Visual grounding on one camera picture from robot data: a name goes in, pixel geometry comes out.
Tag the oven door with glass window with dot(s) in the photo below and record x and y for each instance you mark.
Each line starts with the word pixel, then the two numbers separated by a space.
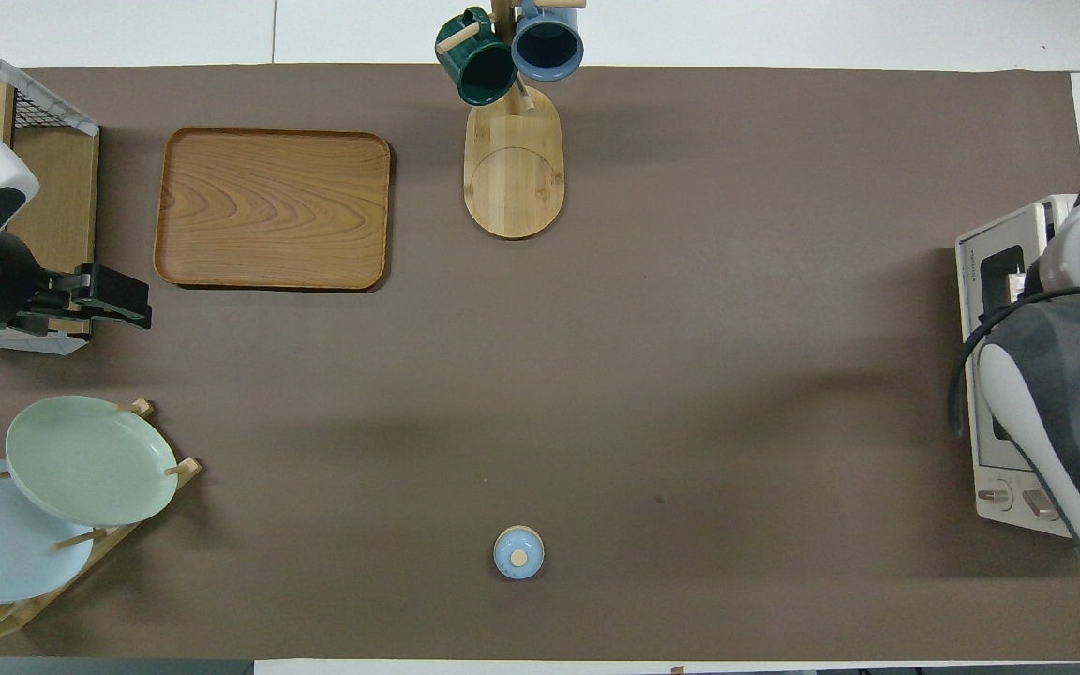
pixel 969 281

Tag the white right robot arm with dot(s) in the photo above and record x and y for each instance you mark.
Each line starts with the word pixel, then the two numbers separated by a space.
pixel 1065 394

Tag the white toaster oven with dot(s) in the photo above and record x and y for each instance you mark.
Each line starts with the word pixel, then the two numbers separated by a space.
pixel 1009 225

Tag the wooden shelf unit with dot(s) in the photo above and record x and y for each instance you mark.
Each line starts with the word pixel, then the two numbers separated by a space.
pixel 62 206

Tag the pale green plate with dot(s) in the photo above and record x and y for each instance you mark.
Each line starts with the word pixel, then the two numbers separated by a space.
pixel 90 459

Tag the grey white marbled cloth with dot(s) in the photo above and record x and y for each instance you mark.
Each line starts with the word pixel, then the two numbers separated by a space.
pixel 52 108

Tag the wooden serving tray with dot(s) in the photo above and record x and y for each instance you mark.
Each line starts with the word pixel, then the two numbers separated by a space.
pixel 273 206

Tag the wooden plate rack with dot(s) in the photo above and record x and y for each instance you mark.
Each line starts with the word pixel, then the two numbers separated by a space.
pixel 127 534

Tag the wooden mug tree stand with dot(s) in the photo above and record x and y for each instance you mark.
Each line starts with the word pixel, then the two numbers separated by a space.
pixel 514 178

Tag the dark green ceramic mug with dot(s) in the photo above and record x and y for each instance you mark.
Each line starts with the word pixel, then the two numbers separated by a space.
pixel 479 70

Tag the blue ceramic mug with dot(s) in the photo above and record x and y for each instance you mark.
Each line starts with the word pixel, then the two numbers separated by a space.
pixel 547 47

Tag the brown table mat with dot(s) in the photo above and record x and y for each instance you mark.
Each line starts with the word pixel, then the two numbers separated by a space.
pixel 690 328

